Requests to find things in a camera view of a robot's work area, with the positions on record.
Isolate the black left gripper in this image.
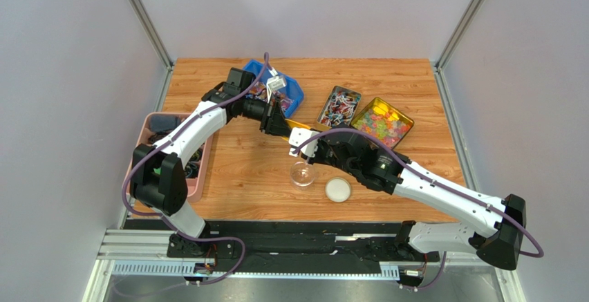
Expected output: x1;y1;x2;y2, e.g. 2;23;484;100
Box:
241;95;294;140

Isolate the yellow plastic scoop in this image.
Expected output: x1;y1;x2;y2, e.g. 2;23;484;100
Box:
281;119;317;142

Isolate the blue plastic candy bin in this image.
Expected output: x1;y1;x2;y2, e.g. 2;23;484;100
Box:
246;67;305;118

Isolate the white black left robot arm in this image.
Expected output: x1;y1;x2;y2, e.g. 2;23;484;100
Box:
125;68;292;238

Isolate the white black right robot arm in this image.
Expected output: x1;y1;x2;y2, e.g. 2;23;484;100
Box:
289;128;526;270

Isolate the white jar lid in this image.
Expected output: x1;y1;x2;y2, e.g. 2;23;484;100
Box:
325;178;352;202

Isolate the clear glass jar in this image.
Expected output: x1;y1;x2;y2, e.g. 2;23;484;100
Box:
290;161;317;188

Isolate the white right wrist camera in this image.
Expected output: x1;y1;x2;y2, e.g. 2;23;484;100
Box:
288;127;319;158

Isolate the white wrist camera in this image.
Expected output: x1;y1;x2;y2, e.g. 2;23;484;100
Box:
266;75;288;93
288;127;319;158

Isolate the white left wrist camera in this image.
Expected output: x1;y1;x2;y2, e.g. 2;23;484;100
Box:
266;75;288;93

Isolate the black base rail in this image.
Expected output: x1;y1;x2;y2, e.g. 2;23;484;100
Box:
167;220;440;274

